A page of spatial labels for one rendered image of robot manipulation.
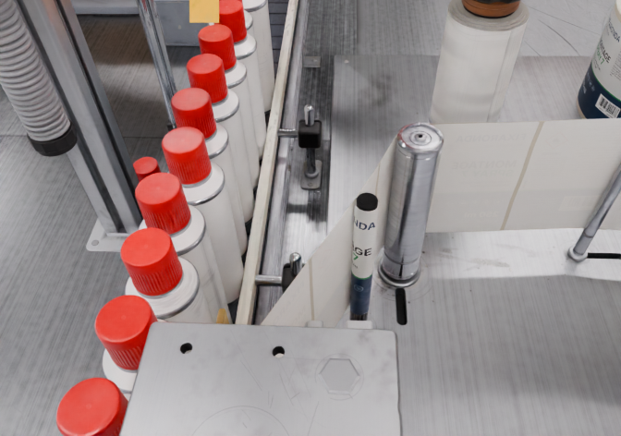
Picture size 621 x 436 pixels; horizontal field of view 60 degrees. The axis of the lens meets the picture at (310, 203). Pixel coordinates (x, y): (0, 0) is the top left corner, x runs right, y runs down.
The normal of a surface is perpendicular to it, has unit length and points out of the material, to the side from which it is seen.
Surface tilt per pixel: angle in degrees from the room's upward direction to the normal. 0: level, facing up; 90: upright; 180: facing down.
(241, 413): 0
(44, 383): 0
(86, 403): 3
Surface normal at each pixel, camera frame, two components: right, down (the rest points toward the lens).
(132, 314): -0.07, -0.66
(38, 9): -0.06, 0.74
